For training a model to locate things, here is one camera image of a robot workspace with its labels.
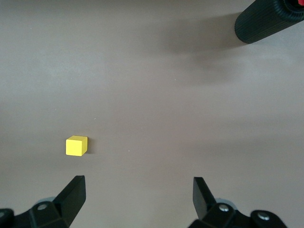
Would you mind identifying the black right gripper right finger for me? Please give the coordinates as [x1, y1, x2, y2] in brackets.
[187, 176, 288, 228]

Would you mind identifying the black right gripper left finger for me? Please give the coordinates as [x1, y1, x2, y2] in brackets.
[0, 175, 86, 228]

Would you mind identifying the yellow wooden cube block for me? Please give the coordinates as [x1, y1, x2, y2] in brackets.
[65, 135, 88, 157]

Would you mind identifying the black ribbed foam cylinder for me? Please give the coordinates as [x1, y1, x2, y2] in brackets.
[234, 0, 304, 45]

